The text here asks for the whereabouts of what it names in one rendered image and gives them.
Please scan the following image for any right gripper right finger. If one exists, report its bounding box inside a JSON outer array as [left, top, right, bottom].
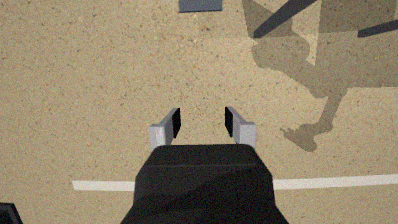
[[224, 106, 257, 149]]

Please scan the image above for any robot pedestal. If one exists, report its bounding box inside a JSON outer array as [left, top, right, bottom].
[[178, 0, 224, 14]]

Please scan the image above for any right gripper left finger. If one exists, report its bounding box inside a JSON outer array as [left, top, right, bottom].
[[149, 107, 182, 151]]

